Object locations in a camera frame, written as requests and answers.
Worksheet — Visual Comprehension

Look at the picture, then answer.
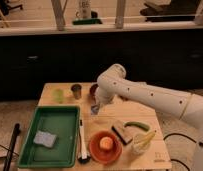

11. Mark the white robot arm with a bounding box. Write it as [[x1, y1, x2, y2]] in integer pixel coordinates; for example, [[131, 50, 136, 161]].
[[95, 64, 203, 171]]

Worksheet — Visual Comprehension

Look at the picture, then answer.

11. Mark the green board on shelf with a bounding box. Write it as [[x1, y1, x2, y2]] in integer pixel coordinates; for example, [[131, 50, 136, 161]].
[[72, 18, 103, 25]]

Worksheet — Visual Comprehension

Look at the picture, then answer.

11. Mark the white jug on shelf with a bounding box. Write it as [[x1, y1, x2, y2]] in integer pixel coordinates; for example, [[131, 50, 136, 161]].
[[77, 0, 91, 19]]

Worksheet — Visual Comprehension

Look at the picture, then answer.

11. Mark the green cucumber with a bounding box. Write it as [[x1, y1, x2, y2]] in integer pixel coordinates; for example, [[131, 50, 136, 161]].
[[124, 121, 150, 131]]

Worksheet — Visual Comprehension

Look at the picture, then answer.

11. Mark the orange plate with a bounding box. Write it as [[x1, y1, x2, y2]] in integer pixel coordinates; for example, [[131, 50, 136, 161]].
[[89, 131, 122, 164]]

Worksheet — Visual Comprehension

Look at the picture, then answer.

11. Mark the green plastic tray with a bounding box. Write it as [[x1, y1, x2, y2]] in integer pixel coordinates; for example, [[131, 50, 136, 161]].
[[18, 106, 80, 168]]

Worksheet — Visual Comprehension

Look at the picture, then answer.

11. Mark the black floor cable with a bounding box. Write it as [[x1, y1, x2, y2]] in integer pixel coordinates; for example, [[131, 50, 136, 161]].
[[162, 132, 203, 171]]

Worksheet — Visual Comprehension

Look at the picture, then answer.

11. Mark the black pole stand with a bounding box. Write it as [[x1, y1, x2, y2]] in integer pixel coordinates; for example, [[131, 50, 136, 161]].
[[3, 123, 21, 171]]

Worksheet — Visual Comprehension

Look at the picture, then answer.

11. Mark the translucent green cup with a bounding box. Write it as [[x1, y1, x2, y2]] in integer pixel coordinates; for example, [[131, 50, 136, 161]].
[[52, 89, 64, 103]]

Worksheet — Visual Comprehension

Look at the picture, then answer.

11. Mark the dark red bowl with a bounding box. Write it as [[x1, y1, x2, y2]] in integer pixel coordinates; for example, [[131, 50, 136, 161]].
[[89, 84, 98, 100]]

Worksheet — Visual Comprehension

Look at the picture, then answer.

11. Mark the wooden table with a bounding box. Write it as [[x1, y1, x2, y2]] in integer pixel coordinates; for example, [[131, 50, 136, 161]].
[[18, 83, 172, 171]]

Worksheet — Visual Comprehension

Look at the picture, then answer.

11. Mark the grey blue towel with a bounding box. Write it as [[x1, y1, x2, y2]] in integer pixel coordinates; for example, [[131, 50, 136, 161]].
[[91, 104, 100, 115]]

